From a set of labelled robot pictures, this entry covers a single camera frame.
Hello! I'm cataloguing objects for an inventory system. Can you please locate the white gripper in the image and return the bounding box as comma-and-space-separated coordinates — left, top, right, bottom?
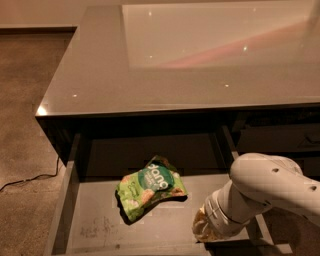
192, 196, 249, 243

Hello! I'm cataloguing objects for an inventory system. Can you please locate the green snack bag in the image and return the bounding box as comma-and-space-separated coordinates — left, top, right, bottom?
115, 155, 188, 225

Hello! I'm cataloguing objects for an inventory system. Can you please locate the thin black floor cable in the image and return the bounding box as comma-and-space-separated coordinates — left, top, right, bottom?
0, 156, 61, 193

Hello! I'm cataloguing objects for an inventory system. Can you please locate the dark drawer cabinet counter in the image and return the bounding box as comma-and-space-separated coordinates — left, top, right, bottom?
36, 0, 320, 176

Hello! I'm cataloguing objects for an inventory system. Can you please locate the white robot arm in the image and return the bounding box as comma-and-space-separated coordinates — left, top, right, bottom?
192, 153, 320, 242

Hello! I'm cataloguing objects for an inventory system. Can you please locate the drawer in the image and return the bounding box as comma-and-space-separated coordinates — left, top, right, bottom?
43, 127, 292, 256
236, 124, 320, 154

